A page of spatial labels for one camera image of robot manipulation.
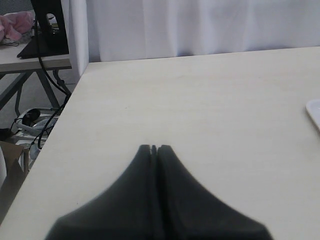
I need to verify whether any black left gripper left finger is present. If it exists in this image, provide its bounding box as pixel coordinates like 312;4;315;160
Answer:
46;145;160;240

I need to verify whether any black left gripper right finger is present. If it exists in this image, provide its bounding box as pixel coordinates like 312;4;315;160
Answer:
156;145;273;240

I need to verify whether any white plastic tray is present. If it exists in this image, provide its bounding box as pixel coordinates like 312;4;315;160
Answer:
305;99;320;133

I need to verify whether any white power strip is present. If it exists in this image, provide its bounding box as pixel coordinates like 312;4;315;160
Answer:
14;108;60;137

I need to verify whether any white curtain backdrop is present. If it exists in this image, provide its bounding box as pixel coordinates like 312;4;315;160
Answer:
61;0;320;78

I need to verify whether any black monitor stand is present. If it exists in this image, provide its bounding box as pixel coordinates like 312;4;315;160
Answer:
17;0;69;59

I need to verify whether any side table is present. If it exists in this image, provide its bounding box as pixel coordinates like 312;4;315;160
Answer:
0;44;59;115

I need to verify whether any pink plush cloth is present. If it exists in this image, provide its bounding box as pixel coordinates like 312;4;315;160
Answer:
0;11;35;47

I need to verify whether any black cable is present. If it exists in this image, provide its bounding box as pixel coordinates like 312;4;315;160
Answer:
31;14;72;150

